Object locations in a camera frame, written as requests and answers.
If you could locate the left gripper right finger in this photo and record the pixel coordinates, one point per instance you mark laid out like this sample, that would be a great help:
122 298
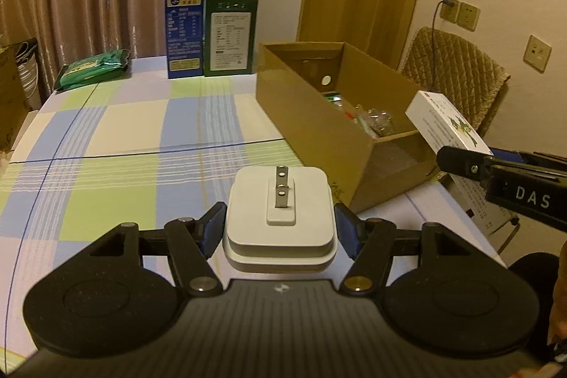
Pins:
369 243

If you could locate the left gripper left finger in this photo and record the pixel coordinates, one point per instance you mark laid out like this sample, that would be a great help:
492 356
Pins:
191 243

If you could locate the white power adapter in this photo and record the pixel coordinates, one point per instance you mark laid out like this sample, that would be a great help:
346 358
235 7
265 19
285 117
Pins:
280 220

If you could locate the white slim medicine box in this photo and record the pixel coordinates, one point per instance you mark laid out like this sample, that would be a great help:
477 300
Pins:
441 124

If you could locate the clear plastic blister pack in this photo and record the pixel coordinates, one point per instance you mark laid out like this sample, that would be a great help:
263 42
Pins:
375 123

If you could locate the right hand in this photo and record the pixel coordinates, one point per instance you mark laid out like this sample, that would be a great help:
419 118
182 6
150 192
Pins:
558 318

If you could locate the brown cardboard box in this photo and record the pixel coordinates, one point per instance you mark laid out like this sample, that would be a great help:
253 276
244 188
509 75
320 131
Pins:
310 90

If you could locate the green wet wipes pack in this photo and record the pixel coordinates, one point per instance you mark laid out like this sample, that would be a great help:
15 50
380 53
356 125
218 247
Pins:
93 70

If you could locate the dark green carton box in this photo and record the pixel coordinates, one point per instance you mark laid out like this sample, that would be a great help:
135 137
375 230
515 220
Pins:
229 36

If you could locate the blue carton box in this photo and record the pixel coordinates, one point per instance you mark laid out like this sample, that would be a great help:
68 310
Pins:
184 29

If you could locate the wall power sockets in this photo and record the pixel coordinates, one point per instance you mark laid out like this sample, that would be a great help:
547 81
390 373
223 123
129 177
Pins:
511 43

